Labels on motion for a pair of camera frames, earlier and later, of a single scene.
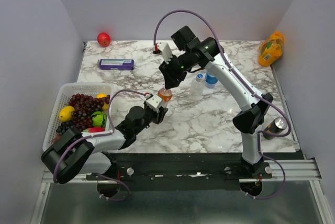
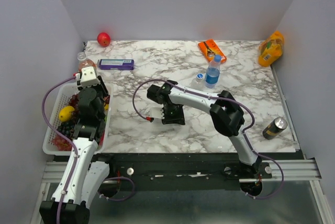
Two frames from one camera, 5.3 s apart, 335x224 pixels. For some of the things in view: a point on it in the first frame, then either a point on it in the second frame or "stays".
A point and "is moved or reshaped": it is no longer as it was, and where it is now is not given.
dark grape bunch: [64, 126] stays
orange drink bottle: [165, 94] is moved or reshaped
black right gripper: [170, 77] to [178, 119]
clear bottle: [197, 86] stays
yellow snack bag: [271, 48] stays
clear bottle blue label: [210, 80] stays
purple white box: [119, 64] stays
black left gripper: [159, 115] to [101, 86]
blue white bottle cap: [200, 76] stays
